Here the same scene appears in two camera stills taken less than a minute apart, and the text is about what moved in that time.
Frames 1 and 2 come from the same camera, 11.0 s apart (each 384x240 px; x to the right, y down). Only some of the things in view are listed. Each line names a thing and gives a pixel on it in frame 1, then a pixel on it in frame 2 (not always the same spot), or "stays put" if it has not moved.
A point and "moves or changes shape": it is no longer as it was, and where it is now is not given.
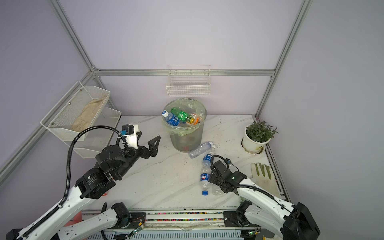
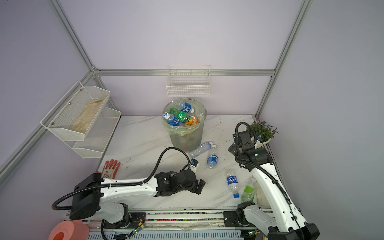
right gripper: [212, 178] → [232, 149]
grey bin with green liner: [187, 138] stays put
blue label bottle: [216, 190] → [186, 107]
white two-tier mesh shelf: [80, 117] stays put
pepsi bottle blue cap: [205, 175] moves or changes shape
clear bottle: [202, 148] stays put
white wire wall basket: [188, 80] stays put
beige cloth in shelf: [84, 120] stays put
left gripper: [153, 151] → [200, 186]
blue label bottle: [170, 118] stays put
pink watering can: [77, 218] → [69, 230]
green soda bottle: [182, 115] stays put
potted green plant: [257, 134] stays put
